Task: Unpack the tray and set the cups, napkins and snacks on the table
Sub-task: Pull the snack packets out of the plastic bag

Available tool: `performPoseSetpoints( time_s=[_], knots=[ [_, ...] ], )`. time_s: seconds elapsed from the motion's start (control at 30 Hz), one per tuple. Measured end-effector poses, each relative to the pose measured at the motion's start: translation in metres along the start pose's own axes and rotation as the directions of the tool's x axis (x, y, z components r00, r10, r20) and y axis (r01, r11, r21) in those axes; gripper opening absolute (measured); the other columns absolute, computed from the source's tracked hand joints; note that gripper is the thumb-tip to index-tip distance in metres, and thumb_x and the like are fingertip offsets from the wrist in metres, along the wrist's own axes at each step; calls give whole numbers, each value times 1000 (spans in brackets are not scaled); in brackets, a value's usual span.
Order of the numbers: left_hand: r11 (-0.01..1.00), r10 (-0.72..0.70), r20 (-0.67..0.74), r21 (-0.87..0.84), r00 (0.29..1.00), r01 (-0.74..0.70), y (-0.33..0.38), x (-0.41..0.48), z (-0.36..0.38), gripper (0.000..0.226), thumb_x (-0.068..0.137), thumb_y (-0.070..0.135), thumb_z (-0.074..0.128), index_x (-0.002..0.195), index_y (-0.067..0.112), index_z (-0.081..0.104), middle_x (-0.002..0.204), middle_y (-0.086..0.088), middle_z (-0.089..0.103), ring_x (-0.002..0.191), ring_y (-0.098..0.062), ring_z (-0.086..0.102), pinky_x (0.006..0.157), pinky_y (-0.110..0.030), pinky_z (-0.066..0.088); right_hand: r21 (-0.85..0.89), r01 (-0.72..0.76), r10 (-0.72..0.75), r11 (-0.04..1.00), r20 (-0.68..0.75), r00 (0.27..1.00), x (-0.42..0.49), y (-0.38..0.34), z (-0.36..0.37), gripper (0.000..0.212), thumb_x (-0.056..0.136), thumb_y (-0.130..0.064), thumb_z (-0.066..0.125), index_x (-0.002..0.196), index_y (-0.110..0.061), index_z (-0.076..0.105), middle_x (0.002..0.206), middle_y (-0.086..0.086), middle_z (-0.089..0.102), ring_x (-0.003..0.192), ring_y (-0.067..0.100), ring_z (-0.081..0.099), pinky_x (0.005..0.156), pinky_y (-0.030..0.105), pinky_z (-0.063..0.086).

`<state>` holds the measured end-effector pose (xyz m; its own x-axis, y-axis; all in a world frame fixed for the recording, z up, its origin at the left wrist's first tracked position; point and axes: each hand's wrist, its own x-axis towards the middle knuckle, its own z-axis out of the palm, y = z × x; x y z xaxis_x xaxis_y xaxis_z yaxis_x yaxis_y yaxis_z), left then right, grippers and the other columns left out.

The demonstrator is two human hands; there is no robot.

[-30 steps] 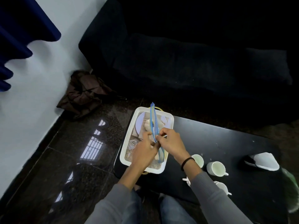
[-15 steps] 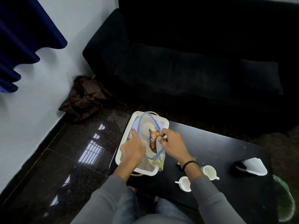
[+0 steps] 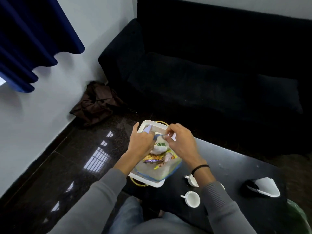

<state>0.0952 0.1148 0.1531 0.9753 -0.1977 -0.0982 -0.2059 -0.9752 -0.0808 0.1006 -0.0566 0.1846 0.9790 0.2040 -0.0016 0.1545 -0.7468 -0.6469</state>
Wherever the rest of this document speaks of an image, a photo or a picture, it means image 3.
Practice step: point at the person's right hand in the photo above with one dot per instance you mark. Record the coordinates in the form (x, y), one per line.
(185, 146)

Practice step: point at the person's left hand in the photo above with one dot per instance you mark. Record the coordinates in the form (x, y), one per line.
(140, 146)

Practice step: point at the yellow snack packet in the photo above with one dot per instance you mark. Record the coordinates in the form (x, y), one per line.
(150, 158)

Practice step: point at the green snack packet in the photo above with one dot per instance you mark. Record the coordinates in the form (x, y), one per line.
(159, 145)

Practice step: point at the clear zip bag blue strip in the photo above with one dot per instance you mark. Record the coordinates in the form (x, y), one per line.
(161, 171)

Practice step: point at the white paper napkin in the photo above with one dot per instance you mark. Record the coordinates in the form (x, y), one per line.
(268, 187)

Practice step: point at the person's left forearm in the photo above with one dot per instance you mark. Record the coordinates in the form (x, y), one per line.
(97, 199)

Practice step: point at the person's right forearm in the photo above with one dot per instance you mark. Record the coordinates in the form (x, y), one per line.
(219, 209)

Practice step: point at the person's right leg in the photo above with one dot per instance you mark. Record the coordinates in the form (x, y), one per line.
(170, 226)

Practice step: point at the black wrist band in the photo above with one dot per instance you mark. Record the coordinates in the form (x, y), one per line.
(200, 167)

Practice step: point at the black table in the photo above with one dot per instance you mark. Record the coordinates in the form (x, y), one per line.
(224, 163)

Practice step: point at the brown cloth bag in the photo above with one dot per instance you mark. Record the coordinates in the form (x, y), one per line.
(95, 102)

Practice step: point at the black round holder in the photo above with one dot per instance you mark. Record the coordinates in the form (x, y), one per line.
(247, 188)

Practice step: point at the black sofa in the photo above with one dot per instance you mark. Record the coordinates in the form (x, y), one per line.
(207, 70)

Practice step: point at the green waste bin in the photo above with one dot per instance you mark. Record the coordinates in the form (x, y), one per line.
(299, 216)

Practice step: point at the blue curtain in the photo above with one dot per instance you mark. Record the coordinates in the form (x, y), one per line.
(29, 34)

